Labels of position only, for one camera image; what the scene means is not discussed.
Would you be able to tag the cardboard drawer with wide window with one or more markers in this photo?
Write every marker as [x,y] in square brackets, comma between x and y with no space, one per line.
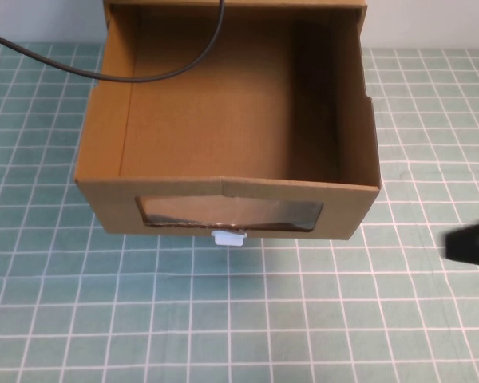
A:
[231,127]

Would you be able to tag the cardboard shoe box shell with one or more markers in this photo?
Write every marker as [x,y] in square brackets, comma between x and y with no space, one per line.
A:
[287,1]

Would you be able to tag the green checked tablecloth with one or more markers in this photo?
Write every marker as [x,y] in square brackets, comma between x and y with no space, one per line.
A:
[231,319]

